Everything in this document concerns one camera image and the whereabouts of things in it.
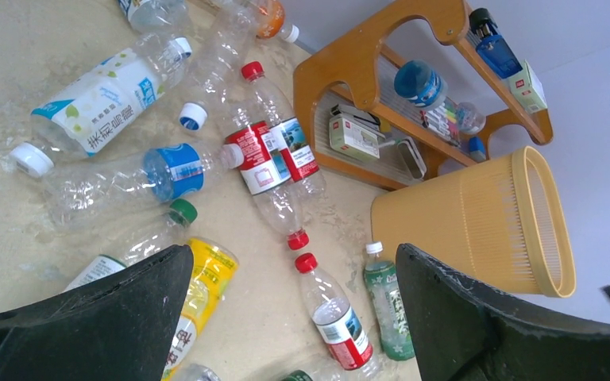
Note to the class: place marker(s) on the yellow juice bottle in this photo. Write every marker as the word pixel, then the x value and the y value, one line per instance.
pixel 213 268

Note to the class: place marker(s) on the wooden shelf rack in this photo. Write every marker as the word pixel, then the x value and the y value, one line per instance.
pixel 348 67

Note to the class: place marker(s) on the white box lower shelf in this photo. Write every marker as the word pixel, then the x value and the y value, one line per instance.
pixel 353 140

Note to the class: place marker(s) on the red label bottle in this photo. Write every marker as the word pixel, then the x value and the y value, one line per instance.
pixel 265 174
pixel 336 320
pixel 291 141

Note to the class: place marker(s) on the clear bottle dark green label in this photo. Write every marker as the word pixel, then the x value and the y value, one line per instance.
pixel 316 372

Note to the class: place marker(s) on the green label bottle green cap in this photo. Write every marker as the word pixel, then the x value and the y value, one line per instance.
pixel 135 245

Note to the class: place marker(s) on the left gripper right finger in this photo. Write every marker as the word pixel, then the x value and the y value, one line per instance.
pixel 464 329

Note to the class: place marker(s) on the green tea bottle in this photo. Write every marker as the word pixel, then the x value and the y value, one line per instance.
pixel 380 278

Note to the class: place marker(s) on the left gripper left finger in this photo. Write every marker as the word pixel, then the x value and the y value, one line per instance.
pixel 119 327

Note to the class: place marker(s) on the crushed blue label bottle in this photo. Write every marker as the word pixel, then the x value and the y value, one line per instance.
pixel 84 194

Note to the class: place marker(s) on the yellow plastic bin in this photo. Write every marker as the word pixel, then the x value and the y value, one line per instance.
pixel 500 222

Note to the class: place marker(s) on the orange label bottle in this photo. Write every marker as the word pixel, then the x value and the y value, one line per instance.
pixel 271 20

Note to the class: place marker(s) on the clear bottle white blue cap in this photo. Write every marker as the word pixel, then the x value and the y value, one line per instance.
pixel 213 67

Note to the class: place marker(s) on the small clear jar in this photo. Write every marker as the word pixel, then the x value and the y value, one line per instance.
pixel 469 120

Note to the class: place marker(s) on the white green box top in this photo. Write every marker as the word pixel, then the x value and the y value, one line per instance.
pixel 527 89

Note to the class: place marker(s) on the white label bottle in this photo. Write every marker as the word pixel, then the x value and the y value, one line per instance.
pixel 82 119

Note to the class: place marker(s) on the coloured marker pack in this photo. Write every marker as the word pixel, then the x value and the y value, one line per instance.
pixel 442 122

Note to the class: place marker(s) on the red label bottle front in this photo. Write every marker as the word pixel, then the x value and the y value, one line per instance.
pixel 336 320

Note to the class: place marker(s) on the blue tape roll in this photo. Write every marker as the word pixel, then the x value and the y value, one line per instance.
pixel 420 84

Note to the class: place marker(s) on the small clear blue-label bottle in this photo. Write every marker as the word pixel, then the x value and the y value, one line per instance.
pixel 154 15

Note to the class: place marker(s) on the blue stapler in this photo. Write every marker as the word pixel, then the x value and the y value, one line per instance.
pixel 491 46

